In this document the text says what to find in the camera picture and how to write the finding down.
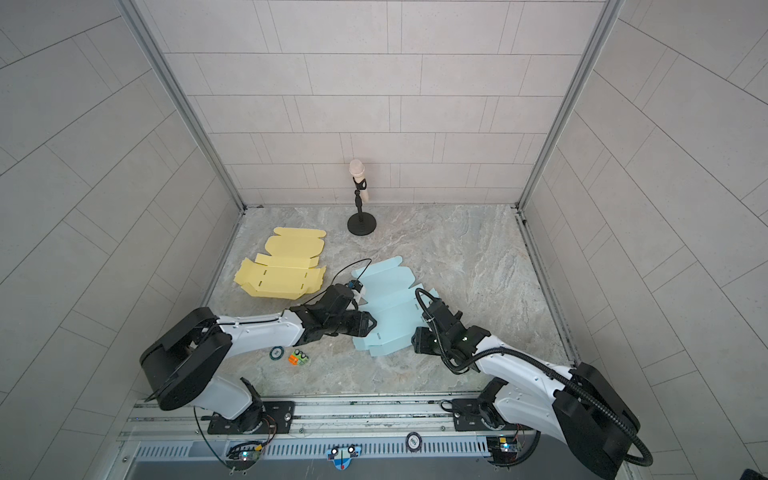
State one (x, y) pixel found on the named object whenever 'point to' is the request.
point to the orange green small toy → (298, 358)
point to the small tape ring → (276, 353)
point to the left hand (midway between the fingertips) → (380, 322)
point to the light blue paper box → (395, 305)
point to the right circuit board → (503, 449)
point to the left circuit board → (243, 454)
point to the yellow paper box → (290, 272)
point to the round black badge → (413, 442)
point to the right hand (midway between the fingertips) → (415, 345)
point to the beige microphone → (357, 168)
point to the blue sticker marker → (342, 456)
